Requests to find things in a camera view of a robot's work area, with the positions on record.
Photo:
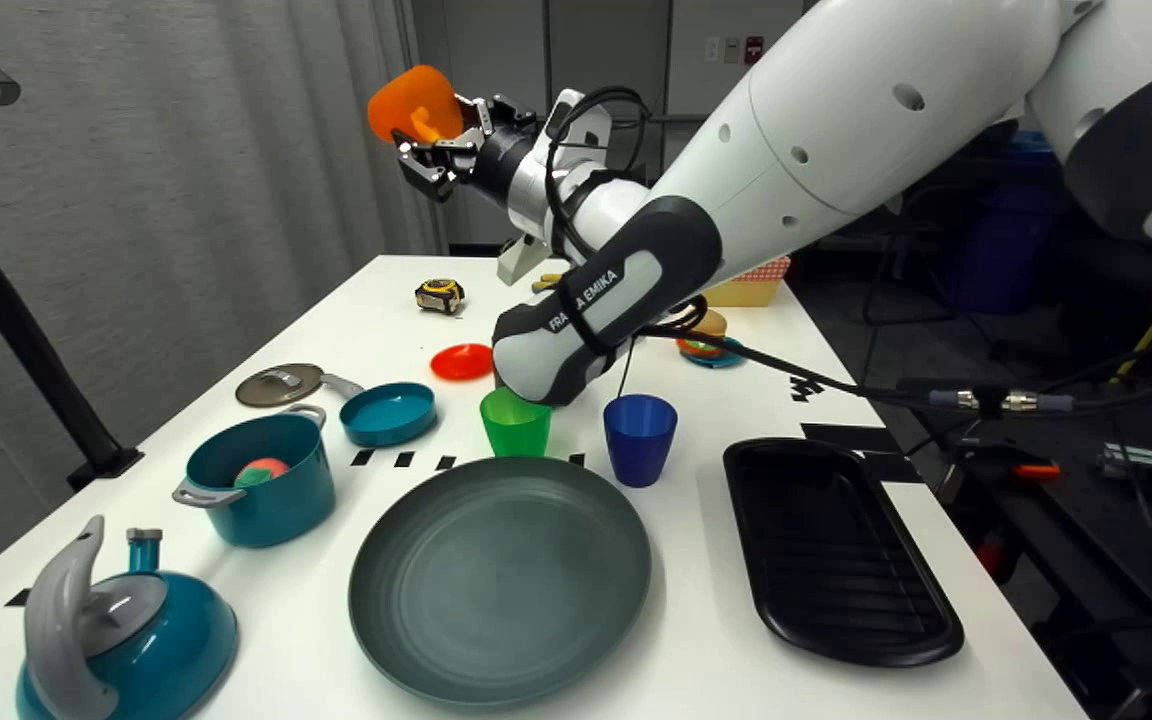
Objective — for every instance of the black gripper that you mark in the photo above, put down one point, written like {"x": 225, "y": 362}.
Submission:
{"x": 503, "y": 146}

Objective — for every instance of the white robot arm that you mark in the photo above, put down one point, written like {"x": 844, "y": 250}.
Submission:
{"x": 871, "y": 104}

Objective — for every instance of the green plastic cup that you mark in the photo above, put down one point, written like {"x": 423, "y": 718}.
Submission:
{"x": 515, "y": 426}

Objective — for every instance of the grey pot lid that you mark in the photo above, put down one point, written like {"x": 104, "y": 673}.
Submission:
{"x": 277, "y": 385}

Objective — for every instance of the blue plastic cup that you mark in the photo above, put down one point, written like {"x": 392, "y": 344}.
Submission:
{"x": 637, "y": 441}

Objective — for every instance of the teal toy pot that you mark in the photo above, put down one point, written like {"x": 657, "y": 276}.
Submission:
{"x": 270, "y": 514}

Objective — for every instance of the yellow black tape measure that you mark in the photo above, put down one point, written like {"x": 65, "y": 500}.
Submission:
{"x": 442, "y": 298}

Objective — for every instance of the small red-orange plate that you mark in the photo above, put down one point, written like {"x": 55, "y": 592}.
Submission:
{"x": 457, "y": 362}

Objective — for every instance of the pale fabric curtain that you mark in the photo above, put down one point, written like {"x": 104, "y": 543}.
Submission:
{"x": 200, "y": 201}

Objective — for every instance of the teal frying pan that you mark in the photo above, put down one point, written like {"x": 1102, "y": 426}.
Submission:
{"x": 389, "y": 419}

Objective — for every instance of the toy burger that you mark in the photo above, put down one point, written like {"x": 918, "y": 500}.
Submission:
{"x": 706, "y": 344}

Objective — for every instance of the small teal plate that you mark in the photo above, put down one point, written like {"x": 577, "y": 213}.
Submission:
{"x": 734, "y": 357}

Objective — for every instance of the pink and green ball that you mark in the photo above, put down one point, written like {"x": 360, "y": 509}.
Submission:
{"x": 263, "y": 468}

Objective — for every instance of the small black clips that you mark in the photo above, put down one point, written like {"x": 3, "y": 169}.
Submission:
{"x": 805, "y": 389}

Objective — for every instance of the dark grey round plate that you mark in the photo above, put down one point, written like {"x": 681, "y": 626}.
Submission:
{"x": 499, "y": 587}

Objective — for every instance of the black ridged tray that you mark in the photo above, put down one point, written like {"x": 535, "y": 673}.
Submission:
{"x": 829, "y": 544}

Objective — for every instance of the blue bin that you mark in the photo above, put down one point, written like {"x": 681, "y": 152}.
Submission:
{"x": 1017, "y": 255}

